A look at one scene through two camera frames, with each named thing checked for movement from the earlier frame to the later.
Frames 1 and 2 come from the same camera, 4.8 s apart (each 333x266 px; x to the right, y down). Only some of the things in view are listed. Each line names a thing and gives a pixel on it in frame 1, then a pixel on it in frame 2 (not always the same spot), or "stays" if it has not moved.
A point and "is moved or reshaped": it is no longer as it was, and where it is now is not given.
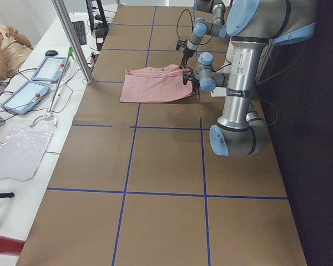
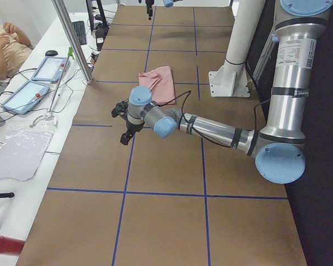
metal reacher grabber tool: [70, 55] stays
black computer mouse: [51, 53] stays
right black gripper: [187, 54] → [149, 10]
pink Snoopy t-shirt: [155, 84] is moved or reshaped
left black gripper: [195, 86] → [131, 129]
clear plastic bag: [18, 152] stays
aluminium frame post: [76, 44] stays
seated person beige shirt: [8, 50] stays
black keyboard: [79, 27] stays
